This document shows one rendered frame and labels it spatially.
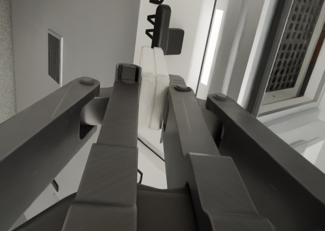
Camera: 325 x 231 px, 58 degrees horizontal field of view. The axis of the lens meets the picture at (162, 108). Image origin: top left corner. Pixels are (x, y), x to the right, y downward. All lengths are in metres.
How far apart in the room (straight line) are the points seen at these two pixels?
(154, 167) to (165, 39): 0.18
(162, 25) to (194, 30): 0.04
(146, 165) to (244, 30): 0.23
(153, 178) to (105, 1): 0.29
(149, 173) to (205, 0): 0.24
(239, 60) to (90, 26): 0.33
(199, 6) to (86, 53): 0.32
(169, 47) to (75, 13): 0.34
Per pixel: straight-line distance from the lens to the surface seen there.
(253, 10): 0.30
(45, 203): 1.56
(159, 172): 0.40
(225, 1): 0.32
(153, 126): 0.15
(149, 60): 0.17
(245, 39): 0.30
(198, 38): 0.32
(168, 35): 0.32
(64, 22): 0.68
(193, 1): 0.33
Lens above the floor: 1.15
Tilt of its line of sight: 43 degrees down
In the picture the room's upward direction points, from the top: 123 degrees clockwise
